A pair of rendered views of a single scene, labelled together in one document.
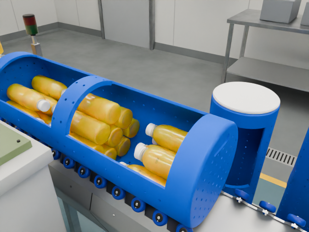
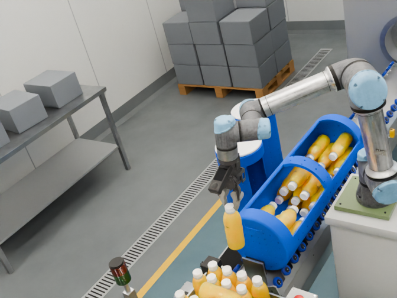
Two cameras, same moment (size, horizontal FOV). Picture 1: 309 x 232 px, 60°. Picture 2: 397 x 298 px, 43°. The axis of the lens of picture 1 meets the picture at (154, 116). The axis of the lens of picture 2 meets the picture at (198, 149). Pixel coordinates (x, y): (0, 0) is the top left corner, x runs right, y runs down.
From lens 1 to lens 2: 2.54 m
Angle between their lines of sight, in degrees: 69
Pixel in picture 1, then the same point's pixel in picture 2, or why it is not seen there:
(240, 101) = (247, 145)
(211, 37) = not seen: outside the picture
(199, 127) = (336, 119)
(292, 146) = (146, 214)
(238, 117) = (261, 148)
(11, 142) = (357, 180)
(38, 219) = not seen: hidden behind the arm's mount
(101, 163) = (345, 167)
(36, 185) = not seen: hidden behind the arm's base
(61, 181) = (326, 235)
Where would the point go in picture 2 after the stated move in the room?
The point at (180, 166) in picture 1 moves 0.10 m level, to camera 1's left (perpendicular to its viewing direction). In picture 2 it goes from (354, 128) to (360, 138)
